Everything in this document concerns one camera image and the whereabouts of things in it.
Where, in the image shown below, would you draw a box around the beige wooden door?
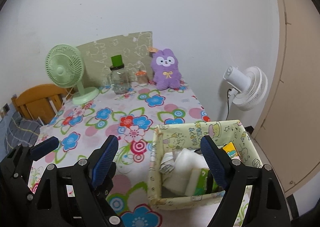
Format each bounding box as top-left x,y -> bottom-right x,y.
253,0 -> 319,196

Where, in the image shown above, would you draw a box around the yellow patterned storage box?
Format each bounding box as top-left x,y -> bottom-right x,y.
148,120 -> 262,210

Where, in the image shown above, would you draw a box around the green desk fan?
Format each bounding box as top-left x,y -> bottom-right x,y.
45,44 -> 99,105

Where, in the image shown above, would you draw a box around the purple plush bunny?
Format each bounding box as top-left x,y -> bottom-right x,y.
151,48 -> 182,91

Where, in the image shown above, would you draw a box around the white standing fan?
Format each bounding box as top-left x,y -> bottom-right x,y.
223,66 -> 268,118

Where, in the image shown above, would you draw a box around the yellow cartoon tissue pack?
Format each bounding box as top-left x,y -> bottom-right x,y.
222,141 -> 240,160

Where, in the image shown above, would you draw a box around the small cotton swab jar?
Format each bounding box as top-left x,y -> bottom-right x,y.
136,70 -> 149,86

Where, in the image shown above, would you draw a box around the floral tablecloth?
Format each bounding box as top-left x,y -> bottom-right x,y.
27,80 -> 251,227

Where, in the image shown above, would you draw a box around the grey plaid cushion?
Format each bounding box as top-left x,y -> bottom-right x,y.
1,112 -> 42,156

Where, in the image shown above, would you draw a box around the green tissue pack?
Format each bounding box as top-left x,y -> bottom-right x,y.
184,168 -> 222,196

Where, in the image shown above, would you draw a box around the green patterned board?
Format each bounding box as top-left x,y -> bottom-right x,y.
77,31 -> 153,87

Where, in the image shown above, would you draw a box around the grey socks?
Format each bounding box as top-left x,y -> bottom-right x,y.
159,151 -> 180,174

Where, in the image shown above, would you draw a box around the glass jar green lid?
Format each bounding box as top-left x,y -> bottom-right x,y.
109,55 -> 130,94

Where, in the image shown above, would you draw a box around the orange wooden chair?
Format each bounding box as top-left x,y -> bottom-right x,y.
11,84 -> 74,124

